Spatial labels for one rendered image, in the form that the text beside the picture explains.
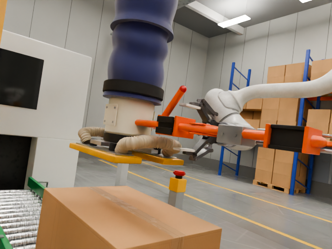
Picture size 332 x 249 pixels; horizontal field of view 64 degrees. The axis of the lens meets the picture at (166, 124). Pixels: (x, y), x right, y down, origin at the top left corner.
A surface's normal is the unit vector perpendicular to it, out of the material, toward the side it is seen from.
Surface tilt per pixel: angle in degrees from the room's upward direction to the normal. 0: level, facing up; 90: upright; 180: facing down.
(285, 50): 90
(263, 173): 90
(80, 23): 90
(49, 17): 90
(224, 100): 67
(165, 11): 101
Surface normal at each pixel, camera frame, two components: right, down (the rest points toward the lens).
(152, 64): 0.49, -0.22
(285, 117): -0.79, -0.13
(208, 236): 0.64, 0.06
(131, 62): 0.05, -0.29
